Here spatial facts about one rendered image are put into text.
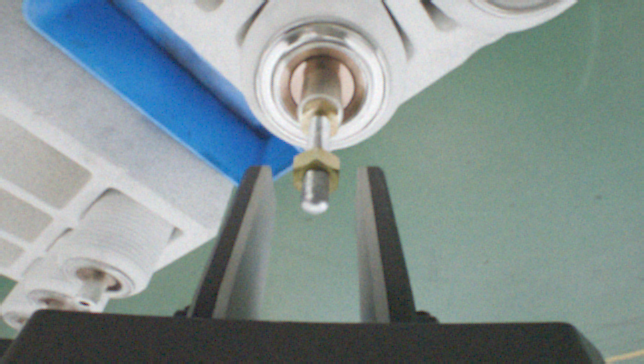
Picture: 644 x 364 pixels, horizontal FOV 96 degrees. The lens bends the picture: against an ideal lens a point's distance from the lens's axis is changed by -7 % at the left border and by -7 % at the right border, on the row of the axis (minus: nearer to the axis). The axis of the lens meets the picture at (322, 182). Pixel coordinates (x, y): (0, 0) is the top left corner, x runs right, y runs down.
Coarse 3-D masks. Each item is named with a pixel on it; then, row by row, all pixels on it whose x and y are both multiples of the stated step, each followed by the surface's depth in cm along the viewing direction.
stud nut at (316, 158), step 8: (304, 152) 12; (312, 152) 11; (320, 152) 11; (328, 152) 12; (296, 160) 11; (304, 160) 11; (312, 160) 11; (320, 160) 11; (328, 160) 11; (336, 160) 12; (296, 168) 11; (304, 168) 11; (312, 168) 11; (320, 168) 11; (328, 168) 11; (336, 168) 11; (296, 176) 11; (328, 176) 11; (336, 176) 11; (296, 184) 12; (336, 184) 12
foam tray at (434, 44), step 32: (224, 0) 24; (256, 0) 21; (384, 0) 20; (416, 0) 20; (192, 32) 22; (224, 32) 22; (416, 32) 22; (448, 32) 22; (480, 32) 21; (224, 64) 24; (416, 64) 23; (448, 64) 23
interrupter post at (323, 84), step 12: (312, 72) 16; (324, 72) 16; (312, 84) 15; (324, 84) 15; (336, 84) 16; (312, 96) 14; (324, 96) 14; (336, 96) 15; (300, 108) 15; (300, 120) 15
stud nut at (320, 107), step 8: (312, 104) 14; (320, 104) 14; (328, 104) 14; (304, 112) 14; (312, 112) 14; (320, 112) 14; (328, 112) 14; (336, 112) 14; (304, 120) 14; (328, 120) 14; (336, 120) 14; (304, 128) 14; (336, 128) 14
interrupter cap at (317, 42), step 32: (288, 32) 15; (320, 32) 15; (352, 32) 15; (256, 64) 16; (288, 64) 16; (320, 64) 16; (352, 64) 16; (384, 64) 16; (256, 96) 17; (288, 96) 17; (352, 96) 17; (384, 96) 17; (288, 128) 19; (352, 128) 19
